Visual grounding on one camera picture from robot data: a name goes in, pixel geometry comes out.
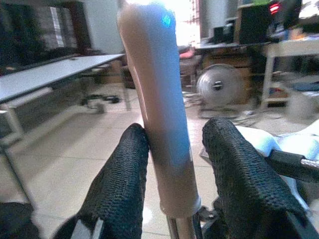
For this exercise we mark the broom with beige grip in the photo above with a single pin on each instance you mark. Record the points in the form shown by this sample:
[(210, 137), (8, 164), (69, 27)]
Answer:
[(159, 99)]

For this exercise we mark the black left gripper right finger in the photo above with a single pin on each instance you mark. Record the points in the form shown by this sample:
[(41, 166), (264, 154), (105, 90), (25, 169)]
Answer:
[(244, 179)]

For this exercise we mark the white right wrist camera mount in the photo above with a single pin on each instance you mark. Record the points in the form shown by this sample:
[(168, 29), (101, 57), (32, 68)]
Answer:
[(259, 142)]

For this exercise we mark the grey floor fan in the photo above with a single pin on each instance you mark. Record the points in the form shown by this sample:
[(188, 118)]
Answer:
[(219, 85)]

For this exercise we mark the white bin with blue lid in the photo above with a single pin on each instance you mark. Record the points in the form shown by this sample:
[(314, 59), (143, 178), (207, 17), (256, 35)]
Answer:
[(300, 107)]

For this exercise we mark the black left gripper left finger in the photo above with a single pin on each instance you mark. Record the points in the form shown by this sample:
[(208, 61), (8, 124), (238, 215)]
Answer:
[(117, 189)]

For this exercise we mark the dark desk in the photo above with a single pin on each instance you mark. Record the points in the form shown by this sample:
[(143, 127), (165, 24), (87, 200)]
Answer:
[(224, 46)]

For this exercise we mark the grey long table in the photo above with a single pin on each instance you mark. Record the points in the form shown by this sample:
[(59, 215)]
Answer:
[(49, 72)]

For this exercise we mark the black computer case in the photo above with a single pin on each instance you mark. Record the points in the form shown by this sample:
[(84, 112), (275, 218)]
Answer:
[(256, 25)]

